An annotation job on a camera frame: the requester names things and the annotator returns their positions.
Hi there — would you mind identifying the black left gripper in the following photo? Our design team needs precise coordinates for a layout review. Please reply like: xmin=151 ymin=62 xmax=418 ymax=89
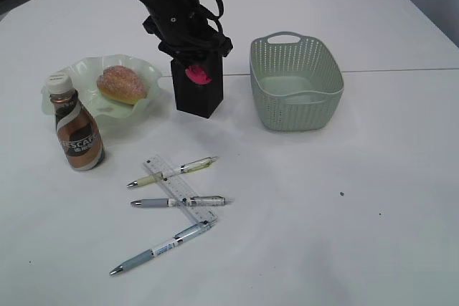
xmin=142 ymin=0 xmax=233 ymax=66

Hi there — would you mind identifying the pink pencil sharpener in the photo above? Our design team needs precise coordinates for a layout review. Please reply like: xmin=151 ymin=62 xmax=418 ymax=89
xmin=185 ymin=64 xmax=212 ymax=85

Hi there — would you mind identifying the golden bread roll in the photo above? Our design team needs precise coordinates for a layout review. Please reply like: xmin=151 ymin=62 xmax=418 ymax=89
xmin=96 ymin=65 xmax=148 ymax=105

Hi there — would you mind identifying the brown Nescafe coffee bottle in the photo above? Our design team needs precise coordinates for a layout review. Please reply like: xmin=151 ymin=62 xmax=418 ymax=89
xmin=46 ymin=72 xmax=105 ymax=171

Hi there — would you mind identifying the clear plastic ruler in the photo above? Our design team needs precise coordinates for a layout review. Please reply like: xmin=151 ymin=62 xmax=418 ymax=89
xmin=143 ymin=155 xmax=218 ymax=224

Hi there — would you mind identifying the blue grey grip pen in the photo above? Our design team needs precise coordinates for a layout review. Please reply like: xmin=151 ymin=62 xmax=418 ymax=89
xmin=109 ymin=221 xmax=216 ymax=276

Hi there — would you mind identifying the black mesh pen holder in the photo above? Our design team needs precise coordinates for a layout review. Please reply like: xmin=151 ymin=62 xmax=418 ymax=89
xmin=171 ymin=52 xmax=223 ymax=118

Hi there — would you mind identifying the pale green wavy plate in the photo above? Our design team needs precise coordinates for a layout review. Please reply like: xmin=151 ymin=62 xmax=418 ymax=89
xmin=42 ymin=54 xmax=161 ymax=132

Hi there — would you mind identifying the green plastic woven basket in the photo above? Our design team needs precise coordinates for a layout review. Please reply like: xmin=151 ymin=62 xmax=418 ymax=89
xmin=250 ymin=32 xmax=344 ymax=131

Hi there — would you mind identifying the cream grip pen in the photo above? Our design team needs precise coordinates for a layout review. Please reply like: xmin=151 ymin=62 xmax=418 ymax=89
xmin=126 ymin=156 xmax=219 ymax=188

